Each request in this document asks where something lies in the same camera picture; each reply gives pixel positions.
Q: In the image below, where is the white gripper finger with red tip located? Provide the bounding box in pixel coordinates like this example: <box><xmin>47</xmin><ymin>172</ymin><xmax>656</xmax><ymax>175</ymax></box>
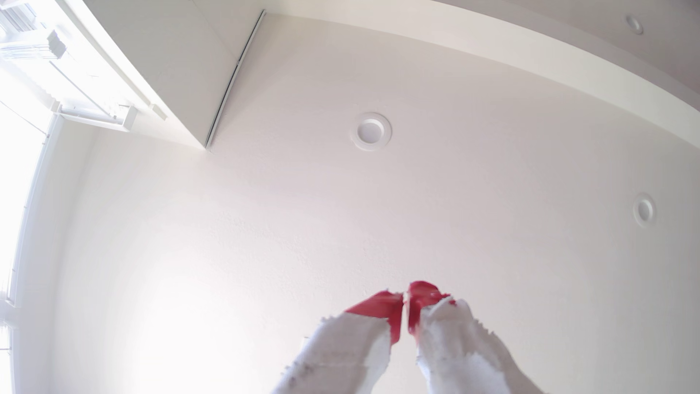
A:
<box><xmin>407</xmin><ymin>281</ymin><xmax>542</xmax><ymax>394</ymax></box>
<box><xmin>273</xmin><ymin>290</ymin><xmax>404</xmax><ymax>394</ymax></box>

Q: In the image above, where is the white window blind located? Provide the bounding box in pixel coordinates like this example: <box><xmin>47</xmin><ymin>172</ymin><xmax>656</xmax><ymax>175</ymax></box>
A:
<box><xmin>0</xmin><ymin>0</ymin><xmax>67</xmax><ymax>61</ymax></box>

